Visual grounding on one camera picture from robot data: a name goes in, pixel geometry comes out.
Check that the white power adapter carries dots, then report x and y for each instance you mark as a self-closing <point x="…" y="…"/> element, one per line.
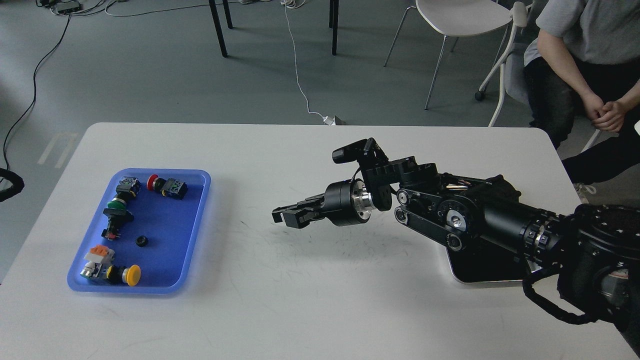
<point x="333" y="120"/>

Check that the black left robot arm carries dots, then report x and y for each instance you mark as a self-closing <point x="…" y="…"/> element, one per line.
<point x="17" y="184"/>

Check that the green push button switch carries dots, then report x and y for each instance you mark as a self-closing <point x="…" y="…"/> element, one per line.
<point x="126" y="190"/>

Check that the person in grey shirt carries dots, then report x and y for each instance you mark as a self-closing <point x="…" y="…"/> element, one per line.
<point x="583" y="47"/>

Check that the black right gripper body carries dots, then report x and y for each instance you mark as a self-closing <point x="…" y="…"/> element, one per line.
<point x="347" y="203"/>

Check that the yellow push button switch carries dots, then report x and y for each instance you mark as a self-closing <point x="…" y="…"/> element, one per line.
<point x="112" y="274"/>

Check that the blue plastic tray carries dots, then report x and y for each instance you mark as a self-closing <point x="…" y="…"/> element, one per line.
<point x="171" y="226"/>

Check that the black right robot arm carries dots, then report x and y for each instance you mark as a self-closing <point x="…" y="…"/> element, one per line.
<point x="579" y="268"/>

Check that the small black gear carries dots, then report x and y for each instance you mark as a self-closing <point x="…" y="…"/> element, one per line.
<point x="142" y="241"/>

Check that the grey office chair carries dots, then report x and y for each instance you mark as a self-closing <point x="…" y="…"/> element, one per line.
<point x="510" y="64"/>

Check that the orange grey contact block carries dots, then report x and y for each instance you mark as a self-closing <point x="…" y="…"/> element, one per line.
<point x="100" y="254"/>

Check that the red push button switch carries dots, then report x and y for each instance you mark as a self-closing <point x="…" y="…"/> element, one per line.
<point x="167" y="187"/>

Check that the silver metal tray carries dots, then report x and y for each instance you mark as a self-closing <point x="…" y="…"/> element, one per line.
<point x="480" y="272"/>

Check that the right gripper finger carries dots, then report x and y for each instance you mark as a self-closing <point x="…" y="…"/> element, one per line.
<point x="315" y="203"/>
<point x="297" y="216"/>

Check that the white chair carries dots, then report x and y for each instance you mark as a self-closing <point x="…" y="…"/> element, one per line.
<point x="460" y="18"/>

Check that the person's clasped hands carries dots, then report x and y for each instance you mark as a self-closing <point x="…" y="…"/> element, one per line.
<point x="607" y="117"/>

